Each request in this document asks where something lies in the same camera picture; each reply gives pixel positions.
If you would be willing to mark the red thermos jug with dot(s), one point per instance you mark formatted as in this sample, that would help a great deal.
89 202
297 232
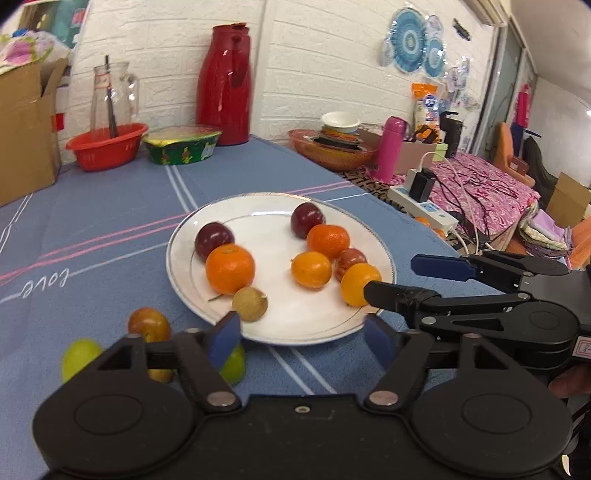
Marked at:
224 87

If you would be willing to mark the red-brown jujube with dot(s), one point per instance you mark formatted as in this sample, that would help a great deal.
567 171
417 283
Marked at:
148 324

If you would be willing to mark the orange chair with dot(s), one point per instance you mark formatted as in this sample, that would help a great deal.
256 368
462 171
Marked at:
508 152

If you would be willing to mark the white bowl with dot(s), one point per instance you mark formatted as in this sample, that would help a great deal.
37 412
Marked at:
340 121

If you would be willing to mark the dark utensil in pitcher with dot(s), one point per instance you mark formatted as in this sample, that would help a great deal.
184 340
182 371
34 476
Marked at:
111 101

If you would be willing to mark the black pump bottle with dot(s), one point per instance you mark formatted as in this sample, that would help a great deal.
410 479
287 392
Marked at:
451 134

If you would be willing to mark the leopard print cloth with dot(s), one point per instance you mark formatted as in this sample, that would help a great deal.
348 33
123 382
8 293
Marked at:
369 182

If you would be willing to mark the stack of folded cloths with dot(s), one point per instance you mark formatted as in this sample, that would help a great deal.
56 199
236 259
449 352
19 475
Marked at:
547 235

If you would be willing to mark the large blue paper fan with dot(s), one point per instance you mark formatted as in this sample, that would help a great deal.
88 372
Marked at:
408 39

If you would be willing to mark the small orange kumquat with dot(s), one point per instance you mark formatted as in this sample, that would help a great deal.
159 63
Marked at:
422 221
439 233

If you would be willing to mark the framed wall picture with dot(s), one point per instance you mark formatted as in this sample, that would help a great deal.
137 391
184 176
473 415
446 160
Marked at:
55 21

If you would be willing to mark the red plum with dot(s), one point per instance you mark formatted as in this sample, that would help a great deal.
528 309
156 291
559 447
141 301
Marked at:
348 262

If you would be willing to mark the person's right hand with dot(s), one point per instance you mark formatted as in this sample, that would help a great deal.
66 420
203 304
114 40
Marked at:
570 383

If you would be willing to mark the medium orange mandarin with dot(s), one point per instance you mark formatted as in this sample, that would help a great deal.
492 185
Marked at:
328 241

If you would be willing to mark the stack of patterned bowls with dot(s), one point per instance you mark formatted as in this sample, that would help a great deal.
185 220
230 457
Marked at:
340 138

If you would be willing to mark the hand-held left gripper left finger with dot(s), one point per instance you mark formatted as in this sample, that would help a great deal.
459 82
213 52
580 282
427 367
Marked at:
226 339

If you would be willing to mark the orange snack packet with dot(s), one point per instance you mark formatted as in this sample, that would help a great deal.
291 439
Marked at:
425 108

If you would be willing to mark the large orange mandarin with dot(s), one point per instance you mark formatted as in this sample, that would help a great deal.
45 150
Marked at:
230 269

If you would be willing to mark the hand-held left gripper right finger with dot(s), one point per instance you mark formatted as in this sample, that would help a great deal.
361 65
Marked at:
381 341

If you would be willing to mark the flat cardboard box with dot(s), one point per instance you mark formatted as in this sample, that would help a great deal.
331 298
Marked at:
411 154

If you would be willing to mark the yellow-orange mandarin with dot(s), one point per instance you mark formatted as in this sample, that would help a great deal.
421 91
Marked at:
358 281

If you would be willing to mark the pink floral blanket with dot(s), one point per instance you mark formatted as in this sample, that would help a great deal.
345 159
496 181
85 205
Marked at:
485 194

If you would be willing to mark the blue striped tablecloth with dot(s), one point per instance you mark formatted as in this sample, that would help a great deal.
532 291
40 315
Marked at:
92 221

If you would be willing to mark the green instant noodle bowl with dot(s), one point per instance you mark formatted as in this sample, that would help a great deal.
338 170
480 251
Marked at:
181 146

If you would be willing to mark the glass pitcher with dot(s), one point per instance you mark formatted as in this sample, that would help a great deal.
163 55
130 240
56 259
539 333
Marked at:
113 99

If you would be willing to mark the black charger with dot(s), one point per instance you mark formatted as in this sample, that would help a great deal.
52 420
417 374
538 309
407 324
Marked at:
422 185

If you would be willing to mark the red plastic basket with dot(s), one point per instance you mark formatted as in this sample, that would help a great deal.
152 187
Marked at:
108 147

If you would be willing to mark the large green jujube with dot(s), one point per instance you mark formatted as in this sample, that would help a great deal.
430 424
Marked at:
234 364

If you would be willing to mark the dark purple plum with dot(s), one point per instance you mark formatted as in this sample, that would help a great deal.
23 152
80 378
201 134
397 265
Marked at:
308 220
214 240

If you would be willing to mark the small orange mandarin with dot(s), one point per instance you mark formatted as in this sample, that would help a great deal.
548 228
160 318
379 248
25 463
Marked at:
311 269

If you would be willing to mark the white plate with blue rim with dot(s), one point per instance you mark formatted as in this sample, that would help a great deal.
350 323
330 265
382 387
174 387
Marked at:
277 295

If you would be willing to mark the white power strip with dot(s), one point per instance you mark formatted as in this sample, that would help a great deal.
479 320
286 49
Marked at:
429 210

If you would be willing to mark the amber glass bowl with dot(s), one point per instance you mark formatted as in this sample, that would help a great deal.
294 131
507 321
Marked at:
330 157

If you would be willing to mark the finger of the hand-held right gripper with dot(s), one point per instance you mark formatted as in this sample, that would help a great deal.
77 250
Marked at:
392 295
438 266

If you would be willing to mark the floral cloth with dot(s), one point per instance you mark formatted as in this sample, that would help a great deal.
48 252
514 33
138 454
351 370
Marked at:
21 50

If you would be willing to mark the tan cardboard box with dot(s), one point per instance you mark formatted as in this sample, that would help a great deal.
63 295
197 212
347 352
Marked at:
570 198

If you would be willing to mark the green apple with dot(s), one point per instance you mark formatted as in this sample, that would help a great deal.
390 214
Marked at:
81 357

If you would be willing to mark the pink bottle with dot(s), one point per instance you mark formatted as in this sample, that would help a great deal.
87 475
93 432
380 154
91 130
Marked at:
390 150

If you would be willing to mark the brown cardboard box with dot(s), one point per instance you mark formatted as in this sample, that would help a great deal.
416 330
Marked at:
23 134

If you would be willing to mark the small blue paper fan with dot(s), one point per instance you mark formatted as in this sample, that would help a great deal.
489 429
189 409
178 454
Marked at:
434 57

